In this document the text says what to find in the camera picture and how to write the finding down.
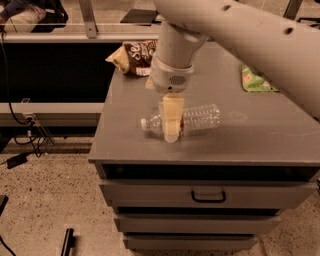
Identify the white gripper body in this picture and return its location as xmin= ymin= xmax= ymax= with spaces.
xmin=149 ymin=54 xmax=194 ymax=94

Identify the clear plastic water bottle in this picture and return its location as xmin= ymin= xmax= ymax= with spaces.
xmin=140 ymin=104 xmax=220 ymax=136

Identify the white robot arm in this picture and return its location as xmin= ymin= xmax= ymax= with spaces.
xmin=150 ymin=0 xmax=320 ymax=143

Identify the brown yellow chip bag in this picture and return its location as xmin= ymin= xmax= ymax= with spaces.
xmin=105 ymin=40 xmax=157 ymax=77

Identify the green snack bag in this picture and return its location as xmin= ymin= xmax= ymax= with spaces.
xmin=241 ymin=64 xmax=278 ymax=92

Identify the top grey drawer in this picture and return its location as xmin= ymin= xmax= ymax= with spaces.
xmin=100 ymin=180 xmax=317 ymax=209

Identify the grey drawer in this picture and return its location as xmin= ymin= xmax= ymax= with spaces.
xmin=114 ymin=214 xmax=281 ymax=234
xmin=124 ymin=235 xmax=257 ymax=250
xmin=100 ymin=180 xmax=317 ymax=209

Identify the grey drawer cabinet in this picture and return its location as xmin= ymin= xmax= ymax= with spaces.
xmin=89 ymin=43 xmax=320 ymax=238

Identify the middle grey drawer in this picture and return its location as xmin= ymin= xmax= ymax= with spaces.
xmin=114 ymin=214 xmax=281 ymax=234

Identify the bottom grey drawer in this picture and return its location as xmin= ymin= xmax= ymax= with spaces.
xmin=124 ymin=235 xmax=257 ymax=250

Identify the seated person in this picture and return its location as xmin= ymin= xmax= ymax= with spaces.
xmin=0 ymin=0 xmax=69 ymax=33

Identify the black power adapter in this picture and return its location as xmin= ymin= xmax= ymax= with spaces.
xmin=7 ymin=154 xmax=27 ymax=169

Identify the metal railing frame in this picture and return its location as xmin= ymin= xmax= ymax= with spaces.
xmin=0 ymin=0 xmax=320 ymax=44

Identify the black drawer handle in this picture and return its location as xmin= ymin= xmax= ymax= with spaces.
xmin=191 ymin=191 xmax=226 ymax=204

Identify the black power cable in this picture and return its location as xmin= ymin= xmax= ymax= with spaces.
xmin=0 ymin=31 xmax=46 ymax=158

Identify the black floor bracket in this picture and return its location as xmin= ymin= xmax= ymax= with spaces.
xmin=61 ymin=228 xmax=75 ymax=256

